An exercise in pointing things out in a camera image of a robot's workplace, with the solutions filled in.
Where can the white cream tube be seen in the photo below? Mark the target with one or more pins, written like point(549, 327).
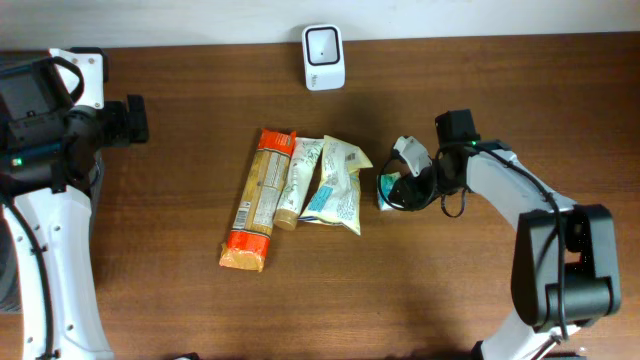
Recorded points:
point(305, 156)

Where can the orange spaghetti package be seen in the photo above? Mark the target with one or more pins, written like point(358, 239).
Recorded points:
point(247, 245)

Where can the small teal tissue pack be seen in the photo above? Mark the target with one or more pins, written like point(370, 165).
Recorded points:
point(384, 185)

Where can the yellow white snack bag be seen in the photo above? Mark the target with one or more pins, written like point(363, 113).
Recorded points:
point(336, 201)

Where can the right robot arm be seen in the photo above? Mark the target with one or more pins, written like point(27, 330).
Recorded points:
point(565, 273)

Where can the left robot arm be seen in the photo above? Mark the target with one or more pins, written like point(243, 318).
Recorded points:
point(55, 122)

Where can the white barcode scanner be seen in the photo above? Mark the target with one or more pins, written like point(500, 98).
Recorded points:
point(324, 58)

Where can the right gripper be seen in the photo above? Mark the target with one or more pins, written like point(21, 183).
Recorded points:
point(412, 188)

